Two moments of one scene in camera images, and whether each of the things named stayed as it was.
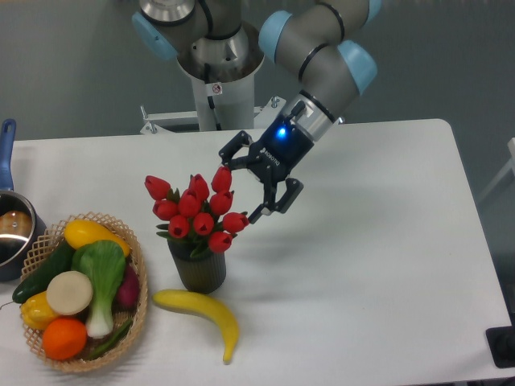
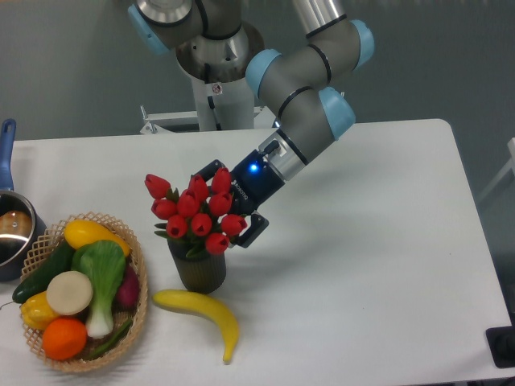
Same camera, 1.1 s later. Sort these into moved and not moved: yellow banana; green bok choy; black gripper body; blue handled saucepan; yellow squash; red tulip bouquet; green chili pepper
Moved: black gripper body
Not moved: green bok choy; blue handled saucepan; yellow banana; red tulip bouquet; green chili pepper; yellow squash
